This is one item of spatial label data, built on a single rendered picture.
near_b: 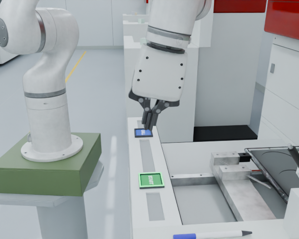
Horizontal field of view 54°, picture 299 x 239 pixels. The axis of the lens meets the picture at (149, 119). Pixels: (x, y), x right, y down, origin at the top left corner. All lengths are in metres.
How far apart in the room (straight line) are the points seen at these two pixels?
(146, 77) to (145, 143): 0.34
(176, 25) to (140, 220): 0.36
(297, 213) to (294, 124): 0.70
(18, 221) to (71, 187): 1.34
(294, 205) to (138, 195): 0.30
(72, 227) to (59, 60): 0.56
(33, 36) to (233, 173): 0.64
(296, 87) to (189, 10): 0.75
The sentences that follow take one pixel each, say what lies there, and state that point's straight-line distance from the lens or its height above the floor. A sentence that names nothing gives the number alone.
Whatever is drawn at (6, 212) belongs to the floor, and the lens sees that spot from 2.32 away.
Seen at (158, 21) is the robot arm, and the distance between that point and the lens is 0.55.
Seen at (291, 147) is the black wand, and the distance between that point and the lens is 0.51.
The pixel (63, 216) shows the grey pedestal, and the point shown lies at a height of 0.69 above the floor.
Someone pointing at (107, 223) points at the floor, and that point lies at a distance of 2.04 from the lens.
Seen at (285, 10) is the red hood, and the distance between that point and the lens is 1.22.
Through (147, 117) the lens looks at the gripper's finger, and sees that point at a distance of 0.60.
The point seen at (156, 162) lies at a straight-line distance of 0.77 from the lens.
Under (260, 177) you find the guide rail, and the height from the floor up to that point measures 0.84.
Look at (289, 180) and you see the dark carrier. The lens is 0.89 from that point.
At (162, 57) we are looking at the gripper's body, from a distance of 0.56.
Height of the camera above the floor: 1.35
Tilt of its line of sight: 23 degrees down
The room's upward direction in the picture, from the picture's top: straight up
